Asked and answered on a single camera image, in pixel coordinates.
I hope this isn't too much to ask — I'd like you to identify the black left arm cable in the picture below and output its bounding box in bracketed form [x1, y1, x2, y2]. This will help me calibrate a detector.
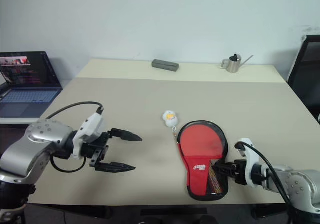
[45, 101, 105, 172]

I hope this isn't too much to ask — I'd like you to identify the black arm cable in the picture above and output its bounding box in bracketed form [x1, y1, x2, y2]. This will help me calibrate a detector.
[45, 101, 105, 172]
[234, 142, 298, 224]

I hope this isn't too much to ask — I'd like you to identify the silver metal watering can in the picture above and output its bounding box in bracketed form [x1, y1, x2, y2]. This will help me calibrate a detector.
[220, 53, 255, 73]

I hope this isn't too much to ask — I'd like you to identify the white side desk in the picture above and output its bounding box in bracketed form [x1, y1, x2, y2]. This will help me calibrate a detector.
[0, 116, 42, 125]

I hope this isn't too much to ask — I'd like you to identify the red table tennis paddle case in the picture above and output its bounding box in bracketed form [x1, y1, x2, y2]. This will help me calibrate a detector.
[176, 120, 230, 201]

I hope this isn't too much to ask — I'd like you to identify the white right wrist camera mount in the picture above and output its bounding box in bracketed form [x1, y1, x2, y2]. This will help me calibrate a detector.
[235, 137, 260, 187]

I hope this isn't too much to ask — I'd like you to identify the open laptop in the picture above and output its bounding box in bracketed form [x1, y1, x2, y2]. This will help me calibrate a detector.
[0, 50, 64, 118]

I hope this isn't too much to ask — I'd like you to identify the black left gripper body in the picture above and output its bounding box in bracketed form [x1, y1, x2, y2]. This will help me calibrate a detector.
[81, 130, 113, 172]

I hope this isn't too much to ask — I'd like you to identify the grey rectangular box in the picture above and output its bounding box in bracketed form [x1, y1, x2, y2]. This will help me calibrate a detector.
[151, 58, 181, 72]

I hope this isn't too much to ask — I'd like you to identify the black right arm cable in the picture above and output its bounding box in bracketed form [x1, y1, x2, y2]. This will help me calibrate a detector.
[234, 142, 298, 224]

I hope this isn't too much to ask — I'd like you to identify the white yellow plush keychain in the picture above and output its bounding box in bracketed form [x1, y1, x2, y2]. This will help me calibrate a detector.
[160, 110, 179, 137]

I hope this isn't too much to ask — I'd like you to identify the black office chair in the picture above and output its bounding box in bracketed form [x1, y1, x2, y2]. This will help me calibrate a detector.
[286, 34, 320, 125]

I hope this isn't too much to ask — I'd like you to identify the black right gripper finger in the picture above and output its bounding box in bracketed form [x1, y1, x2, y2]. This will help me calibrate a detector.
[214, 162, 236, 177]

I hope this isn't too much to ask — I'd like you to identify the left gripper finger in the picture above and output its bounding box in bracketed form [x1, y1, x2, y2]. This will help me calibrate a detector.
[94, 161, 137, 173]
[109, 127, 144, 142]

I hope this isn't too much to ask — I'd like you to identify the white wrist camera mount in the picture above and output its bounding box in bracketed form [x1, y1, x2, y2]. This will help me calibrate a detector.
[235, 137, 260, 187]
[71, 112, 106, 160]

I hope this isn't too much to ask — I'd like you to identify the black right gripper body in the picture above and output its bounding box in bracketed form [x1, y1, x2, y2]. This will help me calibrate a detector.
[232, 158, 249, 185]

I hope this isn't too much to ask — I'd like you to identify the red table tennis paddle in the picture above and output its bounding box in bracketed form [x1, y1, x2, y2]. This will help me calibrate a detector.
[179, 126, 225, 194]

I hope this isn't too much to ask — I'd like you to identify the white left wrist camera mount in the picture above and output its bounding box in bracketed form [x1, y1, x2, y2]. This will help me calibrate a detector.
[71, 112, 106, 160]

